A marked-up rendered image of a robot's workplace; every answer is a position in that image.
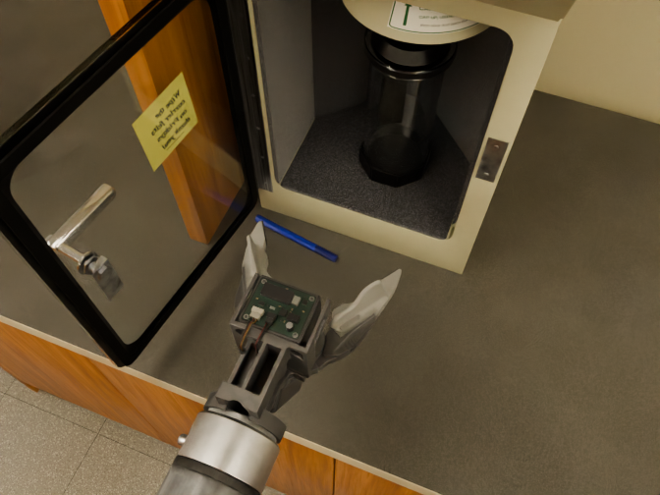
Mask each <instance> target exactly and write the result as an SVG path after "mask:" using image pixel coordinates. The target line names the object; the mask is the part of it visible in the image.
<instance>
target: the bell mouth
mask: <svg viewBox="0 0 660 495"><path fill-rule="evenodd" d="M343 3H344V4H345V6H346V8H347V9H348V10H349V12H350V13H351V14H352V15H353V16H354V17H355V18H356V19H357V20H358V21H359V22H360V23H362V24H363V25H364V26H366V27H367V28H370V29H371V30H373V31H375V32H377V33H379V34H382V35H384V36H387V37H389V38H393V39H396V40H400V41H403V42H409V43H416V44H443V43H450V42H455V41H460V40H463V39H467V38H470V37H472V36H475V35H477V34H479V33H481V32H483V31H484V30H486V29H488V28H489V27H491V26H489V25H486V24H482V23H478V22H474V21H470V20H466V19H462V18H459V17H455V16H451V15H447V14H443V13H439V12H435V11H432V10H428V9H424V8H420V7H417V6H413V5H409V4H406V3H402V2H398V1H394V0H343Z"/></svg>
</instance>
